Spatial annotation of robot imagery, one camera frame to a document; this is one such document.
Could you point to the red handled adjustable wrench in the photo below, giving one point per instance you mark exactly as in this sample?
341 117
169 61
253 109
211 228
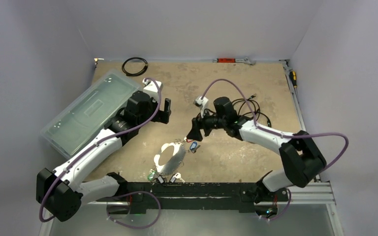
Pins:
234 60

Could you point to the clear plastic storage box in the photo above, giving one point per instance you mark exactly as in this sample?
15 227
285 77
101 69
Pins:
82 120

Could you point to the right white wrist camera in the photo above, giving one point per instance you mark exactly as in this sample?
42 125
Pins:
203 104

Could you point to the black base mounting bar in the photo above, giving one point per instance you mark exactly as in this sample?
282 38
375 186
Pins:
240 196

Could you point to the green key tag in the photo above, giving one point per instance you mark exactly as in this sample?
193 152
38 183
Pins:
151 176

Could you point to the yellow black screwdriver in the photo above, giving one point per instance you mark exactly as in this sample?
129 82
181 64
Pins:
293 78

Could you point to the aluminium frame rail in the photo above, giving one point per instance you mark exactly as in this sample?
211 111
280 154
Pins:
317 192

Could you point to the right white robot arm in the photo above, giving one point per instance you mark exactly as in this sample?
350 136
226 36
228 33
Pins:
301 158

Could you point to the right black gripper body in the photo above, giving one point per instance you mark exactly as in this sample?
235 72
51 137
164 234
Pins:
201 124

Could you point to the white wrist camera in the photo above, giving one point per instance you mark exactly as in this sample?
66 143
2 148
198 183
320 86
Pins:
203 104
152 88

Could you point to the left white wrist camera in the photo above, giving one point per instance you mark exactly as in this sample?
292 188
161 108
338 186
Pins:
152 88

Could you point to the blue key tag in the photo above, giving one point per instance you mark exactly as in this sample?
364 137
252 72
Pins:
194 147

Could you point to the silver key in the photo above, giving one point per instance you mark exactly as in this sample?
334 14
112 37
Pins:
175 177

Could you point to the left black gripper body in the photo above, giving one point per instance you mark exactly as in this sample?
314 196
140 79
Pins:
152 108

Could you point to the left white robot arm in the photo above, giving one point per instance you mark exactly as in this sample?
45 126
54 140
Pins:
63 190

